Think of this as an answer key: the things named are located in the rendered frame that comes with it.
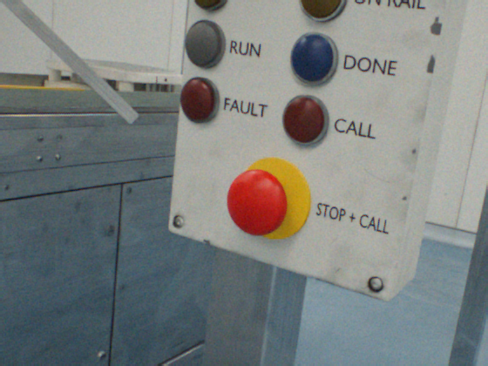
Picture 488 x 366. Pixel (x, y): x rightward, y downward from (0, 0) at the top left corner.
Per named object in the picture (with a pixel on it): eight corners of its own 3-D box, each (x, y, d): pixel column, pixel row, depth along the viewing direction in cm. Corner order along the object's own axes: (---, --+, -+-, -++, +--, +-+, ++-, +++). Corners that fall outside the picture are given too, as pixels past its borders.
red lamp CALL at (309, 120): (317, 147, 35) (324, 99, 34) (277, 138, 36) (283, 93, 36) (323, 146, 36) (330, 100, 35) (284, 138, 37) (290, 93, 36)
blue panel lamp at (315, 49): (327, 84, 34) (334, 35, 34) (285, 78, 35) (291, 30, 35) (333, 85, 35) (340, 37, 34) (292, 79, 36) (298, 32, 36)
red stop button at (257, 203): (273, 246, 35) (281, 179, 34) (217, 228, 37) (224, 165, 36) (308, 232, 39) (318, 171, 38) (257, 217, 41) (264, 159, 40)
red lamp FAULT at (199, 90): (208, 125, 39) (213, 81, 38) (175, 118, 40) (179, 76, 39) (216, 124, 39) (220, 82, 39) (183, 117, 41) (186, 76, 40)
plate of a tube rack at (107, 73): (125, 82, 123) (126, 72, 123) (44, 67, 134) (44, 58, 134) (199, 86, 144) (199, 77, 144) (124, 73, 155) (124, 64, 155)
